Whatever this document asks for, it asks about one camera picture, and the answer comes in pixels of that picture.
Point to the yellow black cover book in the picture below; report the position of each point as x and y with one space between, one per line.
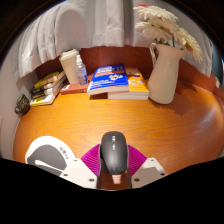
48 79

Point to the round white grey mouse pad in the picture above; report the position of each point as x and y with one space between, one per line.
46 153

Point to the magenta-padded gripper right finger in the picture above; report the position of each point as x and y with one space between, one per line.
148 171

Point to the white pleated curtain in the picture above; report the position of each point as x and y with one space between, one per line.
93 23

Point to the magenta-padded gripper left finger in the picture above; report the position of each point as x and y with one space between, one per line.
76 171

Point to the cream lidded tumbler cup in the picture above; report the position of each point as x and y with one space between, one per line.
70 68

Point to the dark red book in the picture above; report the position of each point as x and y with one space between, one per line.
75 88

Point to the yellow white book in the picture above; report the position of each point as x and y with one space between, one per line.
43 99

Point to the dark grey computer mouse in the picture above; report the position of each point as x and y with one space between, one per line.
114 153

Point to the cream ceramic jug vase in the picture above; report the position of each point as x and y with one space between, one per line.
165 80

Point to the white flower bouquet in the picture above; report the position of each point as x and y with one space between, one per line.
160 26

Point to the orange yellow cover book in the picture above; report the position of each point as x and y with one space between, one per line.
138 86

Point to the clear spray bottle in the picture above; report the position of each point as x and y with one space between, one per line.
81 73

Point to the dark mug with green print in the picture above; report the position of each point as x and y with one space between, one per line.
22 104

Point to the black spine book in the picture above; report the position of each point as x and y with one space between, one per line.
45 92
46 86

